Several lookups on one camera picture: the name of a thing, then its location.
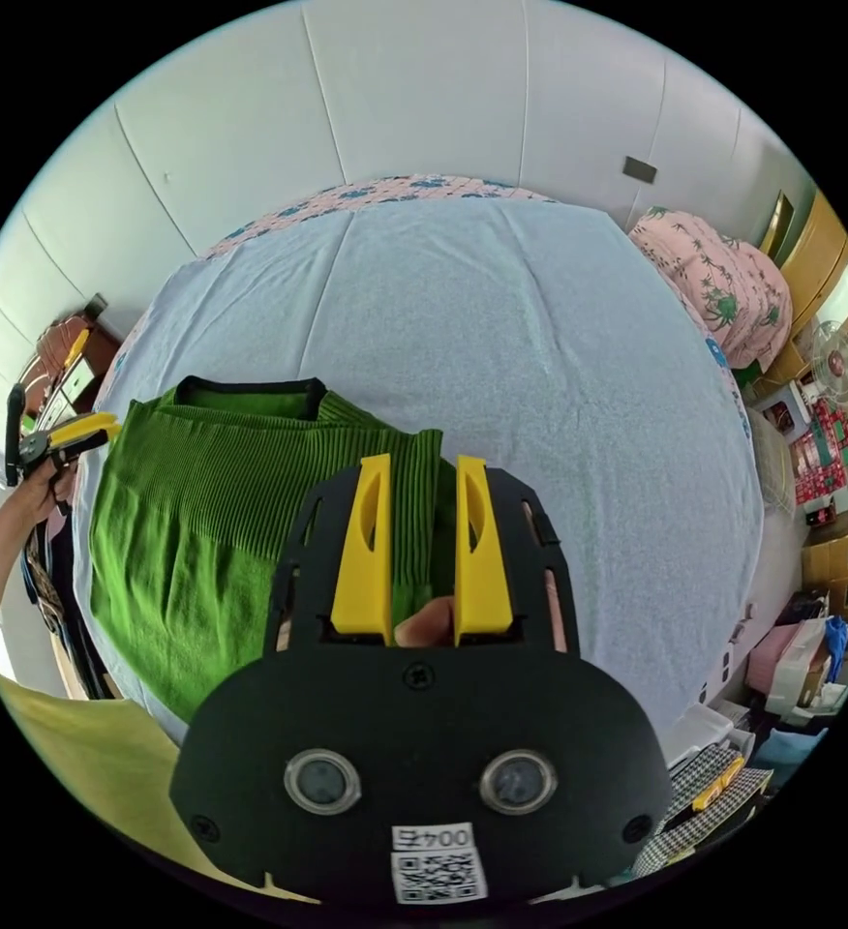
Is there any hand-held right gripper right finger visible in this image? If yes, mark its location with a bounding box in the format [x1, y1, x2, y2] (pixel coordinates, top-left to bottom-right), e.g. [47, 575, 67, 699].
[454, 455, 514, 648]

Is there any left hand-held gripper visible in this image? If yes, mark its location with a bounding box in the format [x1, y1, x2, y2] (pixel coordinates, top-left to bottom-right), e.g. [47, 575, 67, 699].
[18, 412, 123, 474]

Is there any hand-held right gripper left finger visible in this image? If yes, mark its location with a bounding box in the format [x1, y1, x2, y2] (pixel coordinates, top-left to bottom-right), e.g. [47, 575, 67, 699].
[330, 452, 395, 646]

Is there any green long sleeve sweater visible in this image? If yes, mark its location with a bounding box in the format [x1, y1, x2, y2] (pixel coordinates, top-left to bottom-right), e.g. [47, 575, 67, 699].
[88, 375, 462, 726]

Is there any person's left hand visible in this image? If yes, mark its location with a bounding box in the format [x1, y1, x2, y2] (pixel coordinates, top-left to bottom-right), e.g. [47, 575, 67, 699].
[11, 458, 78, 525]

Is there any person's right hand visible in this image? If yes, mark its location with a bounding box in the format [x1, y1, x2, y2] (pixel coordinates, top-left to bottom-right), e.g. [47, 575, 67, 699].
[394, 595, 459, 649]

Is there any pile of clothes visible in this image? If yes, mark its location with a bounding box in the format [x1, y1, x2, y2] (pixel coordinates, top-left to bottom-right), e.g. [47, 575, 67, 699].
[20, 500, 124, 702]

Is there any bed with white sheet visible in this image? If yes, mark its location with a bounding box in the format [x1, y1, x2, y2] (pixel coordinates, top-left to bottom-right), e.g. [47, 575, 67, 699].
[72, 173, 767, 749]

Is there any houndstooth patterned cloth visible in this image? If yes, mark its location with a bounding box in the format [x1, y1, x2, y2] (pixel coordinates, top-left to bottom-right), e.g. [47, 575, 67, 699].
[630, 743, 773, 876]

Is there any person's body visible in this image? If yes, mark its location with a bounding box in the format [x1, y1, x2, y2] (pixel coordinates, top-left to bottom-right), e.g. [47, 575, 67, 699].
[0, 580, 323, 905]

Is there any pink rolled blanket, palm print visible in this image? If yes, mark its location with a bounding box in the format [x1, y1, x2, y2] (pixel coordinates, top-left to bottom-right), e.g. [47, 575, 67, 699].
[626, 205, 794, 370]

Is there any standing fan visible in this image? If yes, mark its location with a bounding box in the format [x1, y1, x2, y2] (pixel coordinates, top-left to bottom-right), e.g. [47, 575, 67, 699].
[809, 318, 848, 416]

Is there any wooden cupboard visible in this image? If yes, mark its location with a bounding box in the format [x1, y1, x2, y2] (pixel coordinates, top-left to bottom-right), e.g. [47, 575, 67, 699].
[756, 190, 848, 386]

